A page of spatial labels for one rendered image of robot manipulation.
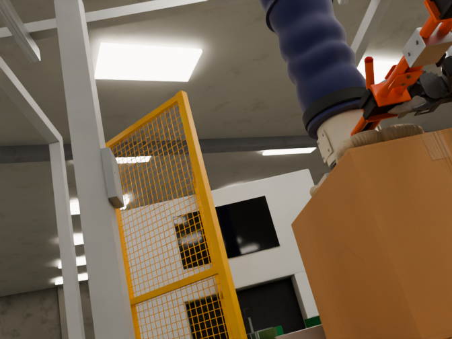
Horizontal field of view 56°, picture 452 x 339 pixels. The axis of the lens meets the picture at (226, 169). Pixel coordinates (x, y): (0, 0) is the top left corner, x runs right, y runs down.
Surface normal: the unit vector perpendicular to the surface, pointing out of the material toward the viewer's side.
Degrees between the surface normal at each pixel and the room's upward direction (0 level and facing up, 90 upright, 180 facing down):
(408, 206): 90
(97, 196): 90
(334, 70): 74
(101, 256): 90
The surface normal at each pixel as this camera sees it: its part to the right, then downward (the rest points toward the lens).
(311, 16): -0.21, -0.53
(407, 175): 0.07, -0.39
